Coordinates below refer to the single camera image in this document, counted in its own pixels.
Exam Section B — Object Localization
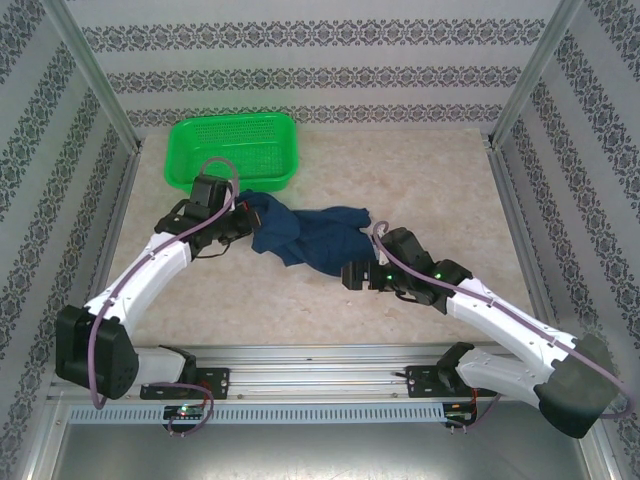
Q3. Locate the aluminium frame post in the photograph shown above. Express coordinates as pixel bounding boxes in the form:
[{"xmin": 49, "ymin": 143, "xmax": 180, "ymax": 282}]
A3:
[
  {"xmin": 47, "ymin": 0, "xmax": 146, "ymax": 156},
  {"xmin": 487, "ymin": 0, "xmax": 586, "ymax": 149}
]

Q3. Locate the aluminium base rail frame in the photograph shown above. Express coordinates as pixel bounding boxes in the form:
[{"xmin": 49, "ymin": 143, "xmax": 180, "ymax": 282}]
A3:
[{"xmin": 47, "ymin": 342, "xmax": 591, "ymax": 401}]

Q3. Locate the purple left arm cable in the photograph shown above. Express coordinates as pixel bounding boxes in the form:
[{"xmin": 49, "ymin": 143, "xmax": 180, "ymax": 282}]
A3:
[{"xmin": 87, "ymin": 156, "xmax": 240, "ymax": 439}]

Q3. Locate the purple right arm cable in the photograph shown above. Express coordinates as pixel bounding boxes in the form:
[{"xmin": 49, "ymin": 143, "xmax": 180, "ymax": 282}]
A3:
[{"xmin": 373, "ymin": 221, "xmax": 629, "ymax": 430}]

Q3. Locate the green plastic basket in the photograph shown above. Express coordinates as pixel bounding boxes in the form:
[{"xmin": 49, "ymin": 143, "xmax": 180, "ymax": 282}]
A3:
[{"xmin": 163, "ymin": 112, "xmax": 301, "ymax": 194}]

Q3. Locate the slotted grey cable duct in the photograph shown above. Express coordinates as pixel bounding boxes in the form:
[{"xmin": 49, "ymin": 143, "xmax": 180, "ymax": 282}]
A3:
[{"xmin": 67, "ymin": 403, "xmax": 446, "ymax": 425}]

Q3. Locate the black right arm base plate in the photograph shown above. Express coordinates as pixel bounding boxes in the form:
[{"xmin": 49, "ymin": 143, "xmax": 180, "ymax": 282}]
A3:
[{"xmin": 407, "ymin": 364, "xmax": 481, "ymax": 400}]

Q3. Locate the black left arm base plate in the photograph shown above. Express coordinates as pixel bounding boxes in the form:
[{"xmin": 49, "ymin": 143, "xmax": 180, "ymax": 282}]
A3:
[{"xmin": 139, "ymin": 367, "xmax": 231, "ymax": 401}]

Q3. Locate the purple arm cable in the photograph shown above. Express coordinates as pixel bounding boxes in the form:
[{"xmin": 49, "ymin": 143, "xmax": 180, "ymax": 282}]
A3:
[
  {"xmin": 87, "ymin": 156, "xmax": 240, "ymax": 439},
  {"xmin": 373, "ymin": 221, "xmax": 629, "ymax": 430}
]

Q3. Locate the navy blue t-shirt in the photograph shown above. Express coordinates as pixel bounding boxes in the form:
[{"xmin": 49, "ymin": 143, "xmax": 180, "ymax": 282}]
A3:
[{"xmin": 234, "ymin": 191, "xmax": 375, "ymax": 280}]

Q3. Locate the aluminium side rail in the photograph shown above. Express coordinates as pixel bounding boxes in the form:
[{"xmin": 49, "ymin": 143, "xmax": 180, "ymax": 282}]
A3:
[
  {"xmin": 69, "ymin": 149, "xmax": 145, "ymax": 366},
  {"xmin": 487, "ymin": 144, "xmax": 571, "ymax": 361}
]

